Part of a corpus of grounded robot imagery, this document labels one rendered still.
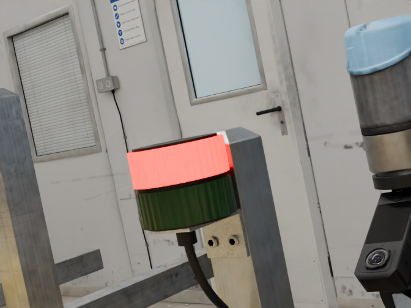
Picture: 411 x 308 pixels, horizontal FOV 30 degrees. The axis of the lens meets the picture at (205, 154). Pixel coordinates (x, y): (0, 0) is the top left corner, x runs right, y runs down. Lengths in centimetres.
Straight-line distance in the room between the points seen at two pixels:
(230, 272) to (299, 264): 356
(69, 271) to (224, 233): 60
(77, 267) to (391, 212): 48
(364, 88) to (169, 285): 30
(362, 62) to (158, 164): 37
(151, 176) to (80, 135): 484
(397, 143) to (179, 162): 37
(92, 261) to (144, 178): 66
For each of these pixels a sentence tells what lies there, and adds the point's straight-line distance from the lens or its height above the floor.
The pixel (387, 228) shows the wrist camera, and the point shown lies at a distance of 76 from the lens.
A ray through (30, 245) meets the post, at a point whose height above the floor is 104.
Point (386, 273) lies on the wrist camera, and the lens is 72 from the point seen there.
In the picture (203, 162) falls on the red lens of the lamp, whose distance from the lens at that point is 44.
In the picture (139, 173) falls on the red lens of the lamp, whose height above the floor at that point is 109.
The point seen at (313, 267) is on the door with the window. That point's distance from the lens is 401.
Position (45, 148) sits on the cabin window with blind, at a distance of 566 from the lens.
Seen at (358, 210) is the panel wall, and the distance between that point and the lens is 374.
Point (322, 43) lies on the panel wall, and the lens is 372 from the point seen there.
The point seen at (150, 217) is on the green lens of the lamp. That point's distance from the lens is 45.
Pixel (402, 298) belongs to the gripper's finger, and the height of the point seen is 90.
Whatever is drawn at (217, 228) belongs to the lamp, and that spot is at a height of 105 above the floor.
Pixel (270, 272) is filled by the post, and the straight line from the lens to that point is 50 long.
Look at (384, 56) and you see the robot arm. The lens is 76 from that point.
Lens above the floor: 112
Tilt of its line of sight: 3 degrees down
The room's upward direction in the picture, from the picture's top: 11 degrees counter-clockwise
